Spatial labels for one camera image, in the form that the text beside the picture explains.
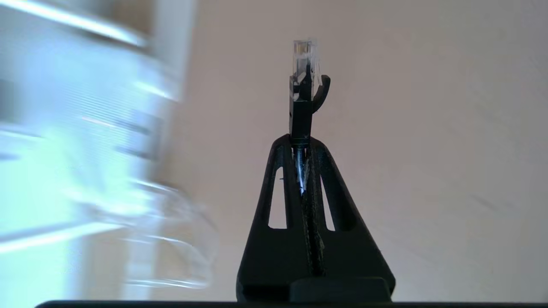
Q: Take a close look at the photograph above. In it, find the black ethernet cable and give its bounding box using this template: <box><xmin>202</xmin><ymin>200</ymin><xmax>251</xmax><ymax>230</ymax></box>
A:
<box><xmin>289</xmin><ymin>39</ymin><xmax>331</xmax><ymax>195</ymax></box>

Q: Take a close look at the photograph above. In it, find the white router with antennas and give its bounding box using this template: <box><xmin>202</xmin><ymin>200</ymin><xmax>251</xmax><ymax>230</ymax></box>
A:
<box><xmin>0</xmin><ymin>0</ymin><xmax>197</xmax><ymax>308</ymax></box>

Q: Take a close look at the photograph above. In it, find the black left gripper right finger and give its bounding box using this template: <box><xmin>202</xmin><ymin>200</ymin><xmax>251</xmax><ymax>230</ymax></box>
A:
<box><xmin>289</xmin><ymin>137</ymin><xmax>395</xmax><ymax>301</ymax></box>

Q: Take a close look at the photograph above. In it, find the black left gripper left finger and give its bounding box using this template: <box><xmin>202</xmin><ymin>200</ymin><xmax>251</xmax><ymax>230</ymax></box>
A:
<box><xmin>237</xmin><ymin>135</ymin><xmax>312</xmax><ymax>301</ymax></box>

